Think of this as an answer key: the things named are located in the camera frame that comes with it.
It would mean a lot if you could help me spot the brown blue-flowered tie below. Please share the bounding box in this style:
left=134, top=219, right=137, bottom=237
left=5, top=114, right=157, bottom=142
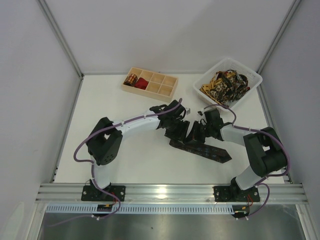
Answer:
left=169, top=140, right=232, bottom=164

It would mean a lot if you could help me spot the white plastic basket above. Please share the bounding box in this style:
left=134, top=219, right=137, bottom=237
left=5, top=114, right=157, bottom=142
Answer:
left=193, top=57, right=263, bottom=110

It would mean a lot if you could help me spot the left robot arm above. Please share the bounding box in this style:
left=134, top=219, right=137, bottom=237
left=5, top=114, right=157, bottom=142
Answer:
left=86, top=100, right=191, bottom=190

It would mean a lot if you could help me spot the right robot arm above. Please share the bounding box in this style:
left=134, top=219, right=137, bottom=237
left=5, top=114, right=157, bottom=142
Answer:
left=183, top=109, right=291, bottom=201

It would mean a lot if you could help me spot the wooden compartment box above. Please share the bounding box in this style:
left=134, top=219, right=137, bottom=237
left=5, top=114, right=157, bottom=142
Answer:
left=121, top=67, right=179, bottom=103

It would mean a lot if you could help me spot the rolled red tie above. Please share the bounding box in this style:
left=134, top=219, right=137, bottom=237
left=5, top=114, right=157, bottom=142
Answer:
left=134, top=77, right=149, bottom=90

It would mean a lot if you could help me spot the yellow patterned tie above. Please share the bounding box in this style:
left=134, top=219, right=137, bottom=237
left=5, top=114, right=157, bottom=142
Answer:
left=200, top=70, right=236, bottom=104

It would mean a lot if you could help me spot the rolled brown patterned tie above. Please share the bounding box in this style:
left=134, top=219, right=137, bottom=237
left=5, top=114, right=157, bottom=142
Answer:
left=123, top=73, right=138, bottom=87

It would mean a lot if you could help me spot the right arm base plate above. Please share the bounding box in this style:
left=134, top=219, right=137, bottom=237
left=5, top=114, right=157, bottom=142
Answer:
left=213, top=185, right=261, bottom=203

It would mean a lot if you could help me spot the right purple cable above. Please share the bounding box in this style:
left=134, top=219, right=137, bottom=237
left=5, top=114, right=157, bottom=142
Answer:
left=202, top=104, right=292, bottom=222

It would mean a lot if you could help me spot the purple cable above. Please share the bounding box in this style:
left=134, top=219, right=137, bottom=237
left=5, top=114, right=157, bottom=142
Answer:
left=202, top=104, right=292, bottom=222
left=47, top=98, right=183, bottom=227

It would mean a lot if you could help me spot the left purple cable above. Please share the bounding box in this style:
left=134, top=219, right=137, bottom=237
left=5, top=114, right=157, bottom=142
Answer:
left=47, top=98, right=183, bottom=227

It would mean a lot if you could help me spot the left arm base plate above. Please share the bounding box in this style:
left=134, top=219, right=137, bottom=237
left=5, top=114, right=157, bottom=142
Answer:
left=81, top=184, right=126, bottom=202

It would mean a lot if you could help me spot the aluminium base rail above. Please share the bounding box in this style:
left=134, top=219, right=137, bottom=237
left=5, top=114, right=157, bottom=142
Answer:
left=35, top=183, right=308, bottom=205

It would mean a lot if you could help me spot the white slotted cable duct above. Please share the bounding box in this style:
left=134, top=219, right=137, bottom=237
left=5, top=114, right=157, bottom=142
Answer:
left=45, top=203, right=235, bottom=215

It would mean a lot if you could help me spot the right aluminium frame post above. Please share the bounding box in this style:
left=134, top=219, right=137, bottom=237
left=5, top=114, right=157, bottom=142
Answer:
left=256, top=0, right=303, bottom=74

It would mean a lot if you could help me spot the aluminium frame post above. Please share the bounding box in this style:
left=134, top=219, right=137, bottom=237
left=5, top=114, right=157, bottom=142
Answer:
left=256, top=0, right=303, bottom=74
left=36, top=0, right=84, bottom=80

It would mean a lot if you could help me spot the left aluminium frame post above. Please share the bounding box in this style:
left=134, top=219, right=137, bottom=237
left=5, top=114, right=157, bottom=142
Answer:
left=36, top=0, right=84, bottom=80

